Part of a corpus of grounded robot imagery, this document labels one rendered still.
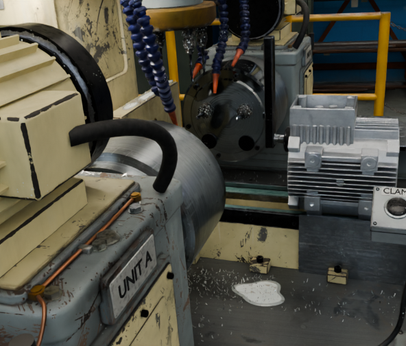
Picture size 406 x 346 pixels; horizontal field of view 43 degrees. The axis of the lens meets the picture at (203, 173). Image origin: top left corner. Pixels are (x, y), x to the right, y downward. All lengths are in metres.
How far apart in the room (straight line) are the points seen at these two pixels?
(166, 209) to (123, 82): 0.69
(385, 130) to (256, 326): 0.43
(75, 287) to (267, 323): 0.56
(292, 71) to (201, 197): 0.76
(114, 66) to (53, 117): 0.80
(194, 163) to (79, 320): 0.41
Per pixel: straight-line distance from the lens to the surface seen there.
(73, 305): 0.48
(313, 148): 1.00
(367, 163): 0.98
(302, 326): 0.99
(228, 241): 1.14
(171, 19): 1.01
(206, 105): 1.31
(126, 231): 0.56
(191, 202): 0.78
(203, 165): 0.85
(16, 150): 0.45
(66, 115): 0.49
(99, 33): 1.21
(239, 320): 1.00
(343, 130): 1.01
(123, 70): 1.30
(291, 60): 1.49
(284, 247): 1.11
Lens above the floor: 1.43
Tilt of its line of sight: 23 degrees down
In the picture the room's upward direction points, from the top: 4 degrees counter-clockwise
